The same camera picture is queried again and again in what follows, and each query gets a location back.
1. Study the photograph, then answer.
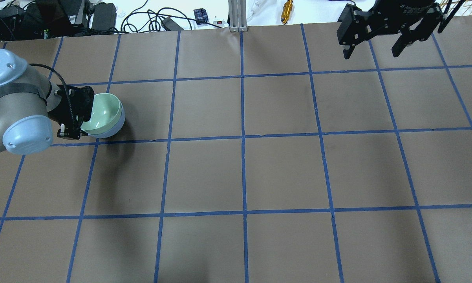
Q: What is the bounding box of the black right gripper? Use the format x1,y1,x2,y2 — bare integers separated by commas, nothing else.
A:
337,0,444,60

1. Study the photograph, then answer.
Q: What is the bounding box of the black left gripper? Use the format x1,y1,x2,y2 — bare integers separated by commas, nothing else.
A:
48,86,95,140

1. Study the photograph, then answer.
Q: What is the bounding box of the green bowl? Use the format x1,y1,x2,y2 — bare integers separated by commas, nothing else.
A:
80,93,123,135

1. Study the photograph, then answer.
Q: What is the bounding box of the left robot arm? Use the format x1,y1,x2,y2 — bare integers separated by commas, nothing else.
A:
0,49,95,155

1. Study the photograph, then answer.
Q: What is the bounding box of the blue bowl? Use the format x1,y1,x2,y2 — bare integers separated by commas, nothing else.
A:
82,103,125,138

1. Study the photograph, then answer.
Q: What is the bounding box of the black laptop charger brick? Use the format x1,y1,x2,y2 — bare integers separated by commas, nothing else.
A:
91,2,117,31

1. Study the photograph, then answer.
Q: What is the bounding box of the gold metal cylinder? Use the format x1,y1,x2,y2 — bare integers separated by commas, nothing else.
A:
280,0,293,25

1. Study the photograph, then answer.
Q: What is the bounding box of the black power adapter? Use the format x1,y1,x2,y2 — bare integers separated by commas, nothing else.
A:
161,17,184,31

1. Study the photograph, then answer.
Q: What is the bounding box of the small blue black device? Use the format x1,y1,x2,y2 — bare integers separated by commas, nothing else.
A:
193,8,209,26

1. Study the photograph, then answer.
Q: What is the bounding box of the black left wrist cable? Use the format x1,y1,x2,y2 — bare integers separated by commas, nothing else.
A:
29,63,81,132

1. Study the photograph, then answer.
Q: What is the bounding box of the aluminium frame post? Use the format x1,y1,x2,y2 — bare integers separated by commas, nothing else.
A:
228,0,248,32

